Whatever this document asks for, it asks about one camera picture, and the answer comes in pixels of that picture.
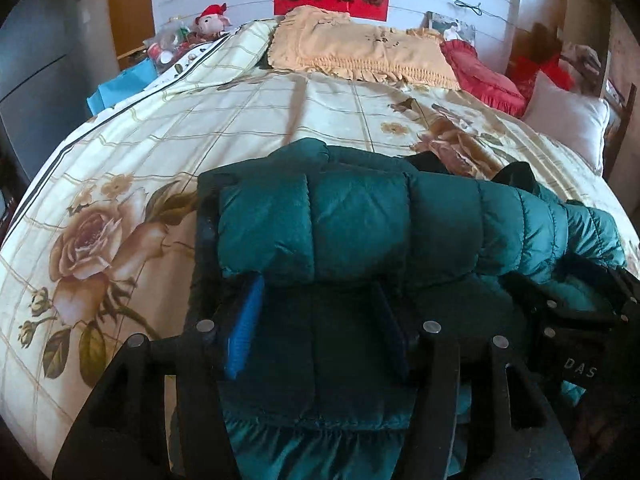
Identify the dark green quilted puffer jacket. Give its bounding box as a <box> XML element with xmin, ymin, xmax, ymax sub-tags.
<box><xmin>190</xmin><ymin>139</ymin><xmax>626</xmax><ymax>479</ymax></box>

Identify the white pillow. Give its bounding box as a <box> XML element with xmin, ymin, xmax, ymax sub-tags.
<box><xmin>522</xmin><ymin>72</ymin><xmax>611</xmax><ymax>176</ymax></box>

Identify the red heart cushion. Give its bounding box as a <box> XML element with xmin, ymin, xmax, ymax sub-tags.
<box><xmin>440</xmin><ymin>39</ymin><xmax>527</xmax><ymax>117</ymax></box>

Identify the plush toy with red hat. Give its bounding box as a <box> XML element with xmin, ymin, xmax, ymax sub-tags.
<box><xmin>194</xmin><ymin>3</ymin><xmax>231</xmax><ymax>40</ymax></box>

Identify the yellow ruffled pillow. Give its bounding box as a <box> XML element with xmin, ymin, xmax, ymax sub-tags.
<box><xmin>268</xmin><ymin>6</ymin><xmax>460</xmax><ymax>90</ymax></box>

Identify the blue paper bag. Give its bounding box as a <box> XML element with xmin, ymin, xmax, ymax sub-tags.
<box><xmin>87</xmin><ymin>58</ymin><xmax>157</xmax><ymax>115</ymax></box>

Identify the grey refrigerator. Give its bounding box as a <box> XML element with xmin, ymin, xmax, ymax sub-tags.
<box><xmin>1</xmin><ymin>0</ymin><xmax>89</xmax><ymax>186</ymax></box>

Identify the framed photo on headboard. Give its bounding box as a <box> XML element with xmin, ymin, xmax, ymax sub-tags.
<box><xmin>426</xmin><ymin>11</ymin><xmax>475</xmax><ymax>46</ymax></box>

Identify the floral cream bed quilt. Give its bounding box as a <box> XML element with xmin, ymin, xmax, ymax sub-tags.
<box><xmin>1</xmin><ymin>20</ymin><xmax>639</xmax><ymax>474</ymax></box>

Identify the wooden chair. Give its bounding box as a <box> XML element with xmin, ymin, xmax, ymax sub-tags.
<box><xmin>560</xmin><ymin>41</ymin><xmax>639</xmax><ymax>181</ymax></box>

